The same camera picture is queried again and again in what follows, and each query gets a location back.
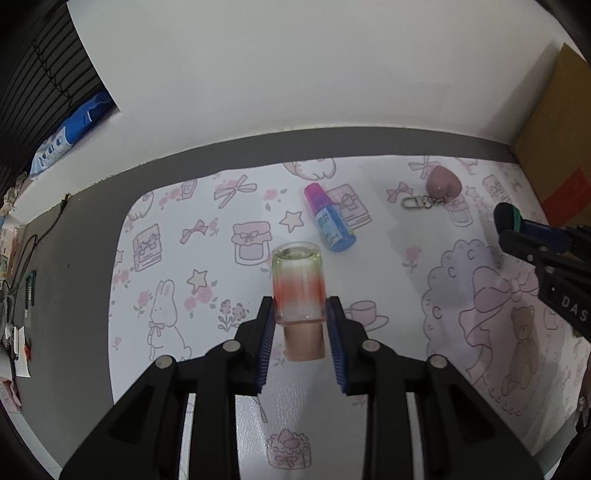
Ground black cable on table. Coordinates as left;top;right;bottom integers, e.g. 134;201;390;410
0;193;71;315

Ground pink heart keychain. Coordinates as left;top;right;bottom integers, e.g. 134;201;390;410
402;166;463;210

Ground pink patterned table mat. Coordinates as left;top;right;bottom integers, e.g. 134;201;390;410
106;155;591;480

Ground pink perfume bottle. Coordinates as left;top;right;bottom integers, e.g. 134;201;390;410
271;242;327;362

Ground white paper sheet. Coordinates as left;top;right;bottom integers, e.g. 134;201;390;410
13;326;30;378

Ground blue bottle pink cap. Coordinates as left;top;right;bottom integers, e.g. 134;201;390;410
304;183;356;252

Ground blue plastic package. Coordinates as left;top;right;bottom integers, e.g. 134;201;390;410
29;91;114;179

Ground green-handled tool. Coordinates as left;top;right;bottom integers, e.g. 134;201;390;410
25;270;36;310

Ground black green-striped powder puff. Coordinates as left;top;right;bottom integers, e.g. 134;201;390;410
494;202;522;234

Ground brown cardboard box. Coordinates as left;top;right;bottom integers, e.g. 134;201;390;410
512;45;591;227

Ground black window blinds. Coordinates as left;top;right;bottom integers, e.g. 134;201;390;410
1;1;105;176

